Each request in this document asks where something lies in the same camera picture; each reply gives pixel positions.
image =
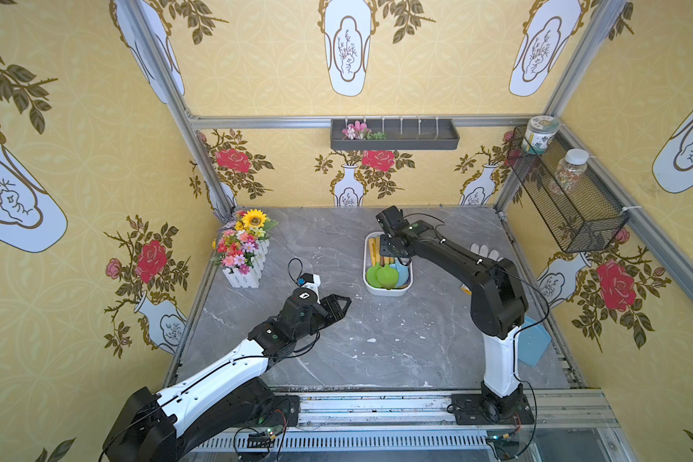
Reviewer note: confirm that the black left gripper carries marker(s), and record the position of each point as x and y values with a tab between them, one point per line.
325	309

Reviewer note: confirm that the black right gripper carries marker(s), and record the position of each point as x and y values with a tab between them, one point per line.
391	243

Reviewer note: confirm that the yellow scoop with yellow handle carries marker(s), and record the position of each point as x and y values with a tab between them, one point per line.
373	251

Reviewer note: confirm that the light blue shovel pale handle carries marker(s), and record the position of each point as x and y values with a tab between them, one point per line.
403	274

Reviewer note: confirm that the green shovel yellow handle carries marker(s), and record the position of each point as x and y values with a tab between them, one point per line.
372	278

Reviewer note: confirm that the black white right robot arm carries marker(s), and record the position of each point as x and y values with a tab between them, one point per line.
498	307

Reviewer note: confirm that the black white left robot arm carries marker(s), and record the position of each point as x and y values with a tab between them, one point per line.
168	424

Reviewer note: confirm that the white plastic storage box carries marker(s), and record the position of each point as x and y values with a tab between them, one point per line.
383	261

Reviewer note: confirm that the white knitted work glove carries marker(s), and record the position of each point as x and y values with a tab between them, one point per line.
485	254

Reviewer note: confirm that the artificial flowers in white fence pot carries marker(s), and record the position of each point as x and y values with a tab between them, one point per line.
241	249

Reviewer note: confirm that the small pink flowers on shelf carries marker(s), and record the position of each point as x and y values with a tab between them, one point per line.
359	130

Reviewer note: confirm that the jar with patterned label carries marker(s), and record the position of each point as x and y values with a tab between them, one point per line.
539	133

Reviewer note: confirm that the clear jar with white lid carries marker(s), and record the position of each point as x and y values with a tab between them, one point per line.
570	169

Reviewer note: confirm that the dark grey wall shelf tray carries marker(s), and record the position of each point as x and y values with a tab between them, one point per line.
402	134

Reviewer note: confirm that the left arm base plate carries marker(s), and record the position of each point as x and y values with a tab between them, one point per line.
285	411

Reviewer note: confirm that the left circuit board with wires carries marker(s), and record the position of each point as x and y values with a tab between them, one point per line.
253	439

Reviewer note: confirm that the circuit board with wires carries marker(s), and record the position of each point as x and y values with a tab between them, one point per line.
503	447
253	439

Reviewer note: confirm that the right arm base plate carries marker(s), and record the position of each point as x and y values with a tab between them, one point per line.
477	409

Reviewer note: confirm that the black wire mesh basket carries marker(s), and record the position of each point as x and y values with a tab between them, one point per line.
584	216

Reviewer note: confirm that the right circuit board with wires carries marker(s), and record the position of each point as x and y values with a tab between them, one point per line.
503	447

